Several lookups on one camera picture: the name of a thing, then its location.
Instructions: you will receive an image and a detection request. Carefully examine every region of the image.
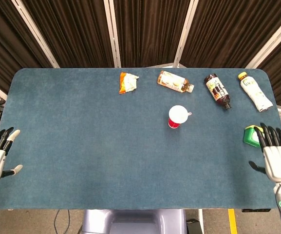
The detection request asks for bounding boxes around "black table control panel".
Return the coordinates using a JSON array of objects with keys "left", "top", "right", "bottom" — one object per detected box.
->
[{"left": 241, "top": 208, "right": 271, "bottom": 213}]

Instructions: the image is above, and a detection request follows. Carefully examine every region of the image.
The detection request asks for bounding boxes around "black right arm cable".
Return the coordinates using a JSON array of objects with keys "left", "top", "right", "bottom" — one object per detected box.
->
[{"left": 274, "top": 184, "right": 281, "bottom": 216}]

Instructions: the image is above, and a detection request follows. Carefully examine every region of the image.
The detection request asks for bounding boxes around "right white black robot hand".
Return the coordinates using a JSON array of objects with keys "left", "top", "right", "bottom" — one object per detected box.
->
[{"left": 248, "top": 122, "right": 281, "bottom": 183}]

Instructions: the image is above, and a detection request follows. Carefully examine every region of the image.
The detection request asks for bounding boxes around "green wet wipes box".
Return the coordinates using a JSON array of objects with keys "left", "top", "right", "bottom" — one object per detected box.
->
[{"left": 243, "top": 125, "right": 264, "bottom": 148}]

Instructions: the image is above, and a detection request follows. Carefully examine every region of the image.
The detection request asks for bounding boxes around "white table leg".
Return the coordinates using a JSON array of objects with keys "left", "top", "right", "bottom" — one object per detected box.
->
[{"left": 198, "top": 209, "right": 205, "bottom": 234}]

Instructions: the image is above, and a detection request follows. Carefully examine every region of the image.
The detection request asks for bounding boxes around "silver robot torso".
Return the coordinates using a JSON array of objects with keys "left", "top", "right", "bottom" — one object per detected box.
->
[{"left": 81, "top": 209, "right": 187, "bottom": 234}]

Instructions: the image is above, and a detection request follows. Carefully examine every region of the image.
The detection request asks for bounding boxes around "black box on floor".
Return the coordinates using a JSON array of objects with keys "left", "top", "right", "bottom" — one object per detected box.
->
[{"left": 186, "top": 218, "right": 204, "bottom": 234}]

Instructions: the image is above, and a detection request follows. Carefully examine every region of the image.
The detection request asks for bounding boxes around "orange white snack bag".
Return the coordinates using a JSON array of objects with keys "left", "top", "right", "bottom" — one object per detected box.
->
[{"left": 119, "top": 72, "right": 140, "bottom": 95}]

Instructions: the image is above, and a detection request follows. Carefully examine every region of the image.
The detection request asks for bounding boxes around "amber tea bottle white cap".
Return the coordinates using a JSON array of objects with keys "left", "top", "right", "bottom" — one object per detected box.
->
[{"left": 157, "top": 70, "right": 195, "bottom": 94}]

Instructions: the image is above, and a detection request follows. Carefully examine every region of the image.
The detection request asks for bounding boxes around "black floor cable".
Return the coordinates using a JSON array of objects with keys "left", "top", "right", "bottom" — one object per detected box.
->
[{"left": 53, "top": 209, "right": 71, "bottom": 234}]

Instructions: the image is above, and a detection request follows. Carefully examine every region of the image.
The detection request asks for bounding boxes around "red paper cup white lid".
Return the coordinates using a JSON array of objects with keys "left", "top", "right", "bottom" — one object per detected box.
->
[{"left": 168, "top": 105, "right": 189, "bottom": 129}]

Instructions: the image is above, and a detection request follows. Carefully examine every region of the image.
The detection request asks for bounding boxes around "dark tea bottle black cap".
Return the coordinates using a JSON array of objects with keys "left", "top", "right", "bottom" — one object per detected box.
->
[{"left": 204, "top": 74, "right": 232, "bottom": 111}]

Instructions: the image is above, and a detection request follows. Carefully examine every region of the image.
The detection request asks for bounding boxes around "white bottle yellow cap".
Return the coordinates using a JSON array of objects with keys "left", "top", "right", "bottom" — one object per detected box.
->
[{"left": 237, "top": 71, "right": 274, "bottom": 113}]

